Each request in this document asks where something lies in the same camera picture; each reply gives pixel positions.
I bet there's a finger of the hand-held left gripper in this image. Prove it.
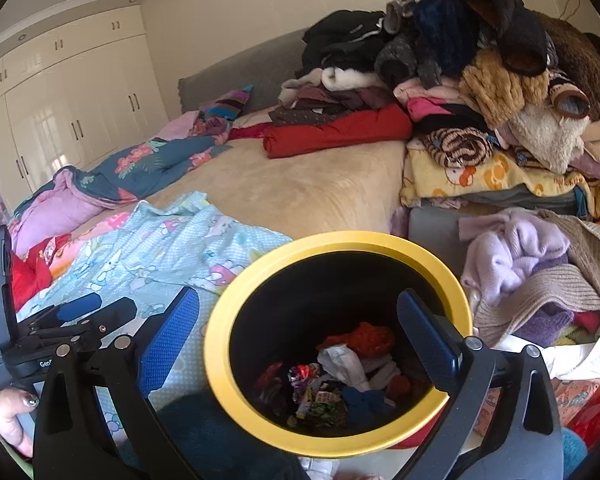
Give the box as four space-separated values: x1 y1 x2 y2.
45 296 140 356
17 293 104 337

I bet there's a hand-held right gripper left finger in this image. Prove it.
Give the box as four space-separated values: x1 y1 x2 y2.
32 286 202 480

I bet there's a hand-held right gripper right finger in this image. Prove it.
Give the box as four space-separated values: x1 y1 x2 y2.
395 289 564 480

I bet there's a red plastic bag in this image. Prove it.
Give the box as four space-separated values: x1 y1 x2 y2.
317 322 396 357
386 375 412 400

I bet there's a white plastic bag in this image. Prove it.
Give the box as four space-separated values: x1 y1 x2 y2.
317 344 371 391

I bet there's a blue plastic bag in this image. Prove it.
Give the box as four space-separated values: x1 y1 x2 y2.
341 386 397 429

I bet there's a purple printed snack bag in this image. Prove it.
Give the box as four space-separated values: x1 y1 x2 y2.
253 361 289 406

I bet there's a black green snack packet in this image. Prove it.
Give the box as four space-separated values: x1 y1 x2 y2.
297 390 349 429

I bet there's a yellow rimmed black trash bin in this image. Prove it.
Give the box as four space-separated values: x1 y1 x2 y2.
203 230 475 460

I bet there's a red candy wrapper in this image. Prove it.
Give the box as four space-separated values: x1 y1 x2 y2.
286 362 324 391

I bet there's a person's left hand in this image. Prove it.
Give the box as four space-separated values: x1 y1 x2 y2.
0 391 42 461

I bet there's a red cartoon blanket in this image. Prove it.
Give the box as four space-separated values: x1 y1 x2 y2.
7 232 74 301

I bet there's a light blue cartoon sheet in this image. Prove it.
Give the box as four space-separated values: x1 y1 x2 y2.
17 190 294 436

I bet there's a person's teal clad leg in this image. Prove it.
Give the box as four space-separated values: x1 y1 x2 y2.
115 394 306 480

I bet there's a purple knit garment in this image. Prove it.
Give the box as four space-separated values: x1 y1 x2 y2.
515 305 576 349

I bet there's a lilac sweater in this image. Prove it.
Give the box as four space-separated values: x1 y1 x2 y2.
457 208 572 306

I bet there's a beige knit sweater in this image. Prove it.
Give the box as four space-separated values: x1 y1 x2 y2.
472 209 600 349

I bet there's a white cloth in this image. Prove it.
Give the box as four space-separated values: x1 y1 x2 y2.
490 310 600 381

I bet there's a blue floral quilt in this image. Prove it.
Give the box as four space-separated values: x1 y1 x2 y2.
7 110 234 256

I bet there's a yellow cartoon blanket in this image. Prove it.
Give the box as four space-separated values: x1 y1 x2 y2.
400 137 600 216

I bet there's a beige bed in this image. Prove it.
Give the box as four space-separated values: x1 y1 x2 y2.
80 135 409 242

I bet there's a white wardrobe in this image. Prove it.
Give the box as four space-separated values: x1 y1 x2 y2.
0 5 169 201

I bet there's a red jacket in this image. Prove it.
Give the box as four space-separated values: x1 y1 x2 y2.
262 104 414 160

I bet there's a striped colourful sock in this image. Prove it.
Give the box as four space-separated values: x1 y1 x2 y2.
195 85 255 136

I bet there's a grey headboard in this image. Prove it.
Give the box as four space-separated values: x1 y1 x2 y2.
177 27 311 116

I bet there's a pile of clothes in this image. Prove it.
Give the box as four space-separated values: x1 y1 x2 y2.
270 0 600 197

